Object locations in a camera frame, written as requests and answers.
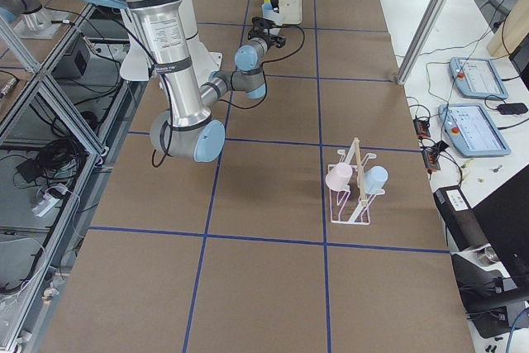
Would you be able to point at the grey plastic cup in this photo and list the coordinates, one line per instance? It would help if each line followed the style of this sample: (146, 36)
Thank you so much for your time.
(269, 13)

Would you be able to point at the pink plastic cup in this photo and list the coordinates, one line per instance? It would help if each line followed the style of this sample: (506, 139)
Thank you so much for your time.
(338, 176)

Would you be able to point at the light blue plastic cup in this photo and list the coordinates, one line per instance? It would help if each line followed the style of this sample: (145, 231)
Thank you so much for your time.
(375, 179)

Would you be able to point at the cream bunny serving tray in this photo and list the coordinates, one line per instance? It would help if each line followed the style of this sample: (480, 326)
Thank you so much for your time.
(292, 10)

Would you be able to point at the far teach pendant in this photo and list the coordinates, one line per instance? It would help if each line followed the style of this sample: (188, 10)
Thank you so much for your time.
(477, 78)

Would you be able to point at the teach pendant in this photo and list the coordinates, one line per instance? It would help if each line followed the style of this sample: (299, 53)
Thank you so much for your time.
(471, 131)
(477, 78)

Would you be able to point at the near teach pendant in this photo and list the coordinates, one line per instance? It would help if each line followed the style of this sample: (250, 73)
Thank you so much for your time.
(471, 131)

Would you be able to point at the black power adapter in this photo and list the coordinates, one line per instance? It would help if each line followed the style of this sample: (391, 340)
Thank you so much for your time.
(512, 108)

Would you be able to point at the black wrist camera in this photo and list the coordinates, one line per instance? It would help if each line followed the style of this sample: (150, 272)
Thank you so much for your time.
(261, 24)

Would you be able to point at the aluminium frame post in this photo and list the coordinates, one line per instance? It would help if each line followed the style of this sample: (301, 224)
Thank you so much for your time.
(421, 35)

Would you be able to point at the white wire cup rack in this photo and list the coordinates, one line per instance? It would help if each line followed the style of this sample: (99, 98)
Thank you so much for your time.
(351, 205)

